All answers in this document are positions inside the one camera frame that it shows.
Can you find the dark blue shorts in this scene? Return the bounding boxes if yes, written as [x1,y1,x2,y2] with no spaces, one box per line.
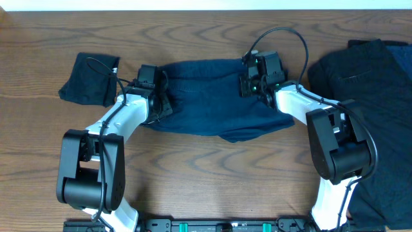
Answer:
[148,59,294,143]

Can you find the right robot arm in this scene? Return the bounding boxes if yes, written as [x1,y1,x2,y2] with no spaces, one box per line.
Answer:
[239,74,378,231]

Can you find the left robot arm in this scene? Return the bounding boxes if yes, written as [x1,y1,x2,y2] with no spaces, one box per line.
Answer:
[56,87,172,232]

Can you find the folded black cloth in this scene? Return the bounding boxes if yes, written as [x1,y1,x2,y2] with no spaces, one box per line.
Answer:
[59,52,120,107]

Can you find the black garment pile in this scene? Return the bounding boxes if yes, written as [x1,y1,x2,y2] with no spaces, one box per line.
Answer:
[308,39,411,229]

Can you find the blue garment at edge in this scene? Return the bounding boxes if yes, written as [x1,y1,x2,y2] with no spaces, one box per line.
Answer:
[387,45,412,79]

